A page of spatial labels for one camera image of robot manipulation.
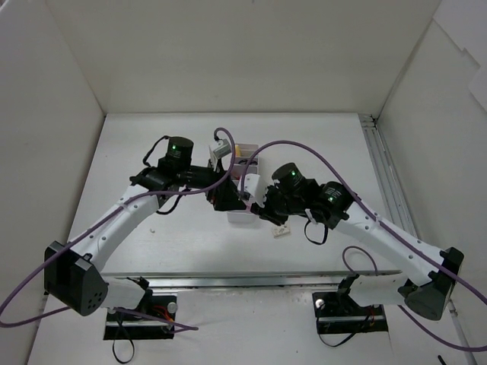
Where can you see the front aluminium rail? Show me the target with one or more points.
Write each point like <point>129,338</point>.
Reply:
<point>236,280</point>

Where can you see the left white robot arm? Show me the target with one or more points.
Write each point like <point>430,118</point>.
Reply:
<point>73,271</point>

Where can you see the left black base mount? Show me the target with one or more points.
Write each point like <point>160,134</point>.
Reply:
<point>122,326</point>

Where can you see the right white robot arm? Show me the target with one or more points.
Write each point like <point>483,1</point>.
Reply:
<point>424,286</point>

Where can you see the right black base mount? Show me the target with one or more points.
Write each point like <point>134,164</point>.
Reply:
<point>338,314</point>

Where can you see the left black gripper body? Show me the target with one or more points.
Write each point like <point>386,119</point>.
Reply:
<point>219,195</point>

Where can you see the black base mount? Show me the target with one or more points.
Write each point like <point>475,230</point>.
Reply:
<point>122,326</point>
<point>338,314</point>

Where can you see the small white eraser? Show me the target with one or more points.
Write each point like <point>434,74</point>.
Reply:
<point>280,231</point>

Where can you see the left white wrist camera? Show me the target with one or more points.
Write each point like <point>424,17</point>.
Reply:
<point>218,150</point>

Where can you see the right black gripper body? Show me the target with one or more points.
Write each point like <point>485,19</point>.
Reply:
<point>267,205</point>

